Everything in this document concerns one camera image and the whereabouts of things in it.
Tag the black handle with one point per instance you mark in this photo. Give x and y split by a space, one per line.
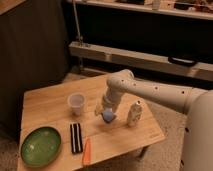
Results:
182 62

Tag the green plate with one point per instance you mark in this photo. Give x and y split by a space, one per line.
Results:
40 147

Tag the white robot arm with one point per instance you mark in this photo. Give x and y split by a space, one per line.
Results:
196 103

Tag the clear plastic cup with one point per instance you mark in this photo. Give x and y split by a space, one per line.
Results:
76 102

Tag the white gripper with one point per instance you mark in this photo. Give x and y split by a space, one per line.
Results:
106 103

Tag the metal pole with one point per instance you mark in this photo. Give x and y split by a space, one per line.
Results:
79 37

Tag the white metal rail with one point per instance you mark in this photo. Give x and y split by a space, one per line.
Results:
140 60

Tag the wooden table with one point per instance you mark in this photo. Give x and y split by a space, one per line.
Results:
48 107

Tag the white bottle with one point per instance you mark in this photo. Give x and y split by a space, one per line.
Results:
134 114

